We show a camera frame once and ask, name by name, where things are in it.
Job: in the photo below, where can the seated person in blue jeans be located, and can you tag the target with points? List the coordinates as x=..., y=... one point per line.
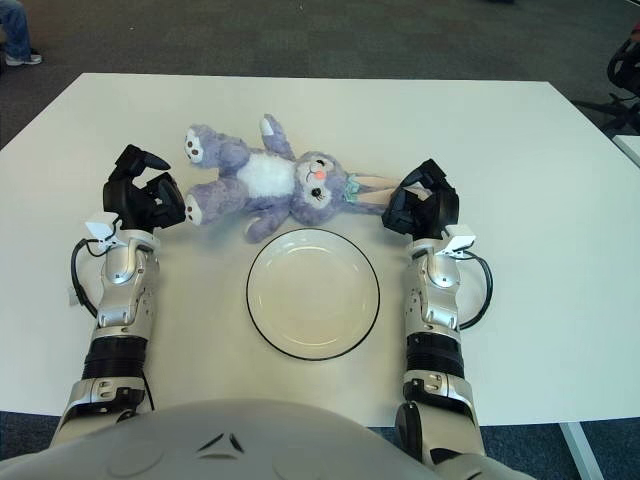
x=15, y=30

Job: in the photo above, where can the white plate with black rim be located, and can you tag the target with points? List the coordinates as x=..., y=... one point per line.
x=312, y=295

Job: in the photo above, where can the white neighbouring table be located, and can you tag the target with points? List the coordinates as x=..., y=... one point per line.
x=631, y=147

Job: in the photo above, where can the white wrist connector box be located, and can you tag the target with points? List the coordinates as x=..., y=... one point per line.
x=457, y=239
x=100, y=227

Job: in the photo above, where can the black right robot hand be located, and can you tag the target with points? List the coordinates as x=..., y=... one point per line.
x=435, y=205

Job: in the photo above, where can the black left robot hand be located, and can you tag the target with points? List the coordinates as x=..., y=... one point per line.
x=130, y=200

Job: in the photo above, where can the white table leg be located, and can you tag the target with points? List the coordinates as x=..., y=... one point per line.
x=580, y=450

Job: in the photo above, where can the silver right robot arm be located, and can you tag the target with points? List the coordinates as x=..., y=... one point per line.
x=440, y=280

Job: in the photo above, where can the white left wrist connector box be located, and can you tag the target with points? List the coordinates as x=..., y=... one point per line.
x=100, y=227

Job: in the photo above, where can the black office chair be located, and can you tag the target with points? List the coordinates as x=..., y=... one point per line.
x=625, y=65

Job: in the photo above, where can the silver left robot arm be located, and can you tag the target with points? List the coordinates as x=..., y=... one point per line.
x=122, y=270

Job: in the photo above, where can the grey robot torso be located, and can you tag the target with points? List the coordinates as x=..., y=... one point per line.
x=225, y=445

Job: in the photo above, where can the purple plush bunny doll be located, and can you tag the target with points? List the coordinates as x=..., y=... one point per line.
x=265, y=177

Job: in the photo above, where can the white right wrist connector box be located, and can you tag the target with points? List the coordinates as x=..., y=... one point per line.
x=457, y=239

